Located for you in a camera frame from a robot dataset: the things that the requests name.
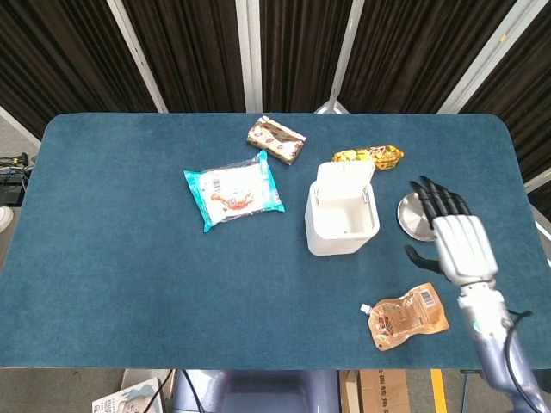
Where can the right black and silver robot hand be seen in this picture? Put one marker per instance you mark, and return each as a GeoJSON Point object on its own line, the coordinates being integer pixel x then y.
{"type": "Point", "coordinates": [460, 241]}

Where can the white lidded bin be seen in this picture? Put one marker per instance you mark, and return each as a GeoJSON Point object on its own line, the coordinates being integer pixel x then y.
{"type": "Point", "coordinates": [342, 208]}

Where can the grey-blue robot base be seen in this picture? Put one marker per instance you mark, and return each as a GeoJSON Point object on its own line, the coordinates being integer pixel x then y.
{"type": "Point", "coordinates": [262, 390]}

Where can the round stainless steel plate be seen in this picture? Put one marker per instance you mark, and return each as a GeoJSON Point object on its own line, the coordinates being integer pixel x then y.
{"type": "Point", "coordinates": [414, 217]}

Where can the brown spouted drink pouch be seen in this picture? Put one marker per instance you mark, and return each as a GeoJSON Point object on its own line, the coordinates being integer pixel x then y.
{"type": "Point", "coordinates": [405, 317]}

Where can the yellow biscuit package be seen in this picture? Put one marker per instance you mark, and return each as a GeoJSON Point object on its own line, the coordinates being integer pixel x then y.
{"type": "Point", "coordinates": [379, 155]}

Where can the brown cardboard box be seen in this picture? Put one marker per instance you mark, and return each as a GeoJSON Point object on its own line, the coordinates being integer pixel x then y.
{"type": "Point", "coordinates": [379, 390]}

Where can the brown and white snack package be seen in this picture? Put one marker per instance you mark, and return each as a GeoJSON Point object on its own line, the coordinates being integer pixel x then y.
{"type": "Point", "coordinates": [276, 139]}

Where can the teal and white snack bag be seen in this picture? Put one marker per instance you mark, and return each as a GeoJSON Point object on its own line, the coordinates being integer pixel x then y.
{"type": "Point", "coordinates": [233, 191]}

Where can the blue table mat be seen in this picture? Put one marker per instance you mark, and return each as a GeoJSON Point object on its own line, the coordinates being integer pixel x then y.
{"type": "Point", "coordinates": [215, 279]}

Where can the dark brown curtain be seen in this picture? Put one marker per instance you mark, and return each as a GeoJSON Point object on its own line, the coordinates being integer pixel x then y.
{"type": "Point", "coordinates": [301, 47]}

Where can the illustrated white box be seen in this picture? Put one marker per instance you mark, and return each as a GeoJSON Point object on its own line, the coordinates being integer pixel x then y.
{"type": "Point", "coordinates": [129, 398]}

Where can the white frame pole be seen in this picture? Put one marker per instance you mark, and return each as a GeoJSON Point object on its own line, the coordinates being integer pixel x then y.
{"type": "Point", "coordinates": [137, 55]}
{"type": "Point", "coordinates": [340, 64]}
{"type": "Point", "coordinates": [488, 58]}
{"type": "Point", "coordinates": [249, 56]}

